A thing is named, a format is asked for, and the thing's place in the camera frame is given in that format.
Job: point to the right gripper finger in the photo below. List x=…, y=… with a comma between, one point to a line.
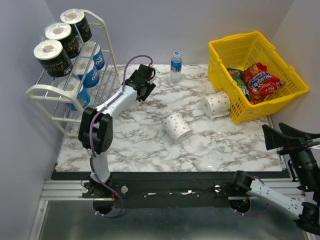
x=293, y=135
x=274, y=139

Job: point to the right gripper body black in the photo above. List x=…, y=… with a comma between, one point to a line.
x=305, y=165

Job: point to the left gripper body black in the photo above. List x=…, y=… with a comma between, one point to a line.
x=149, y=86

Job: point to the floral roll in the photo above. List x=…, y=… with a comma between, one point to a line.
x=177, y=128
x=216, y=105

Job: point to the blue sea monsters roll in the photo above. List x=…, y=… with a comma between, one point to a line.
x=98, y=58

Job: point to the black roll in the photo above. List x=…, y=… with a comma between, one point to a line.
x=62, y=32
x=79, y=24
x=53, y=58

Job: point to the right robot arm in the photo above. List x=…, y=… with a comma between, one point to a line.
x=306, y=215

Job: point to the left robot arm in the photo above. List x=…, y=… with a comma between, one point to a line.
x=96, y=132

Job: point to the white metal shelf rack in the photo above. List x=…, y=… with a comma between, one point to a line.
x=52, y=101

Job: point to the clear water bottle blue label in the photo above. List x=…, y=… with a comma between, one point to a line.
x=176, y=67

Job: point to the red snack bag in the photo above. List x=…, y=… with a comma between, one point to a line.
x=260, y=84

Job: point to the green snack bag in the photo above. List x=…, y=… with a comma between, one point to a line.
x=236, y=75

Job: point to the yellow plastic shopping basket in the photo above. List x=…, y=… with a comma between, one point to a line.
x=240, y=51

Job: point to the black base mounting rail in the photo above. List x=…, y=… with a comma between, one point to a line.
x=141, y=190

